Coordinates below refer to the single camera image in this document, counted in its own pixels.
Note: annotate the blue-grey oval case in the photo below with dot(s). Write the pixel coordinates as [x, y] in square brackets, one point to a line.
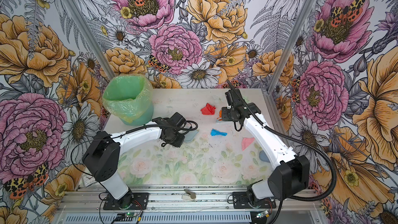
[263, 157]

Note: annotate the beige clip on rail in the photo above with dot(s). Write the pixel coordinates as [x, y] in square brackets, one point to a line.
[189, 195]

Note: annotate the pink paper scrap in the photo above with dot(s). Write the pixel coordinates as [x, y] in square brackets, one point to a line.
[246, 142]

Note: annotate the green bin with bag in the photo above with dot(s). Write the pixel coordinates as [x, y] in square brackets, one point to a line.
[129, 97]

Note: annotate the red paper scrap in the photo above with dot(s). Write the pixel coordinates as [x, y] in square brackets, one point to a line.
[208, 109]

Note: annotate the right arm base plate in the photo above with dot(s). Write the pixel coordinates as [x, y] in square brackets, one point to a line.
[246, 200]

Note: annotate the aluminium rail frame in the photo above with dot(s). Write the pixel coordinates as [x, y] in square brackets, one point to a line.
[213, 205]

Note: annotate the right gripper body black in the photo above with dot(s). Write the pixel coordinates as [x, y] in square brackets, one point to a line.
[227, 114]

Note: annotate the blue paper scrap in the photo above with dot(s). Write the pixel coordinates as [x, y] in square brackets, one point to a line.
[215, 132]

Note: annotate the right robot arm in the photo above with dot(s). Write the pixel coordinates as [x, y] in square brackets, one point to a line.
[290, 172]

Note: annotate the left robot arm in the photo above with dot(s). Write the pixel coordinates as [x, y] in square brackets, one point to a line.
[104, 153]

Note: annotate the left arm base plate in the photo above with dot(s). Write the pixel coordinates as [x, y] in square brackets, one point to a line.
[131, 201]

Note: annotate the small clock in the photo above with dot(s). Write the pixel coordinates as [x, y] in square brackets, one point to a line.
[88, 180]

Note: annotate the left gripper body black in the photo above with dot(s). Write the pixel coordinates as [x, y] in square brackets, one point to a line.
[174, 139]

